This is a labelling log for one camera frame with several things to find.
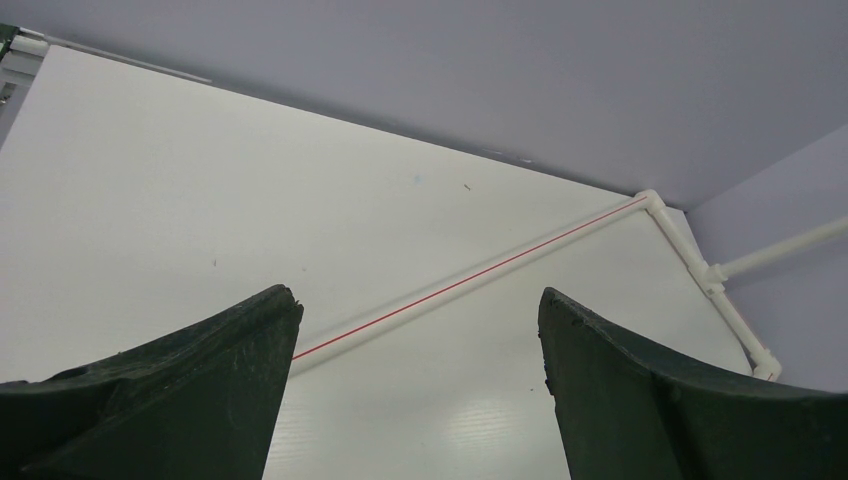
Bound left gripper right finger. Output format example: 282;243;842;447
538;287;847;479

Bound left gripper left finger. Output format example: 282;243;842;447
1;284;304;479

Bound white PVC pipe frame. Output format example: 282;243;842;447
289;190;847;382

